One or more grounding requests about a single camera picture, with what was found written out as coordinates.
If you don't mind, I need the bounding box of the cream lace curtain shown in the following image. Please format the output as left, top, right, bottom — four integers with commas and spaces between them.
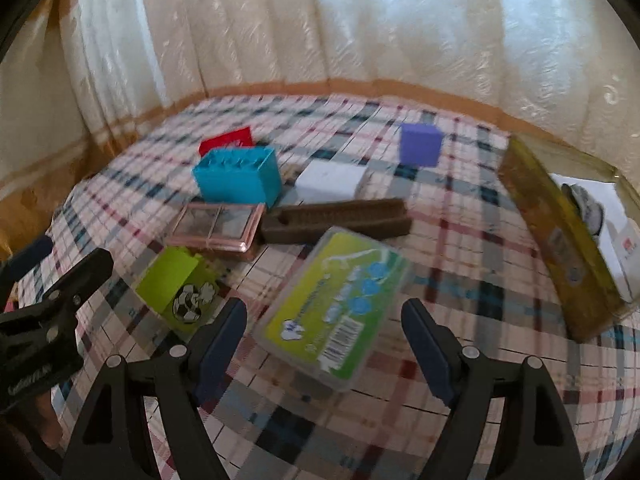
1, 0, 639, 255

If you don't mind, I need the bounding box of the red small box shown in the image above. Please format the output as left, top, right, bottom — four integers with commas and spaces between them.
198, 126, 255, 157

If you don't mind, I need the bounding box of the blue plastic building block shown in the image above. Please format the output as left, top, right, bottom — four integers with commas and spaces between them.
192, 146, 282, 208

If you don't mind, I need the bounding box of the white eraser block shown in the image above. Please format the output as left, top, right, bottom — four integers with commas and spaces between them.
294, 159, 367, 203

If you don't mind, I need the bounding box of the plaid checkered tablecloth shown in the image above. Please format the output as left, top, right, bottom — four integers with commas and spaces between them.
18, 96, 639, 479

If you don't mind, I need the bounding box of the green floss pick case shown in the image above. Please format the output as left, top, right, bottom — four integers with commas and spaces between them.
254, 228, 411, 392

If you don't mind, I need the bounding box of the pink framed small mirror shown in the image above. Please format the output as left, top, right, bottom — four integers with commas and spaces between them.
164, 202, 266, 261

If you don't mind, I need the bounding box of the purple cube block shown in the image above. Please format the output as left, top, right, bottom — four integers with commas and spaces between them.
399, 122, 444, 168

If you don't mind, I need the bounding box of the white cardboard box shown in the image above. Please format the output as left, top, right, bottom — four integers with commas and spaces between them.
606, 218, 639, 304

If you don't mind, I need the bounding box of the gold metal tin box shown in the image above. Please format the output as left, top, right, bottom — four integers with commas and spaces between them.
498, 134, 639, 342

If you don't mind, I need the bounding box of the brown folding comb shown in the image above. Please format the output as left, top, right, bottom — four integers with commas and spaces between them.
259, 198, 412, 245

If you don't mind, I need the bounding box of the lime green building block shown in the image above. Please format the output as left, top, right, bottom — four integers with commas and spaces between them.
134, 246, 219, 335

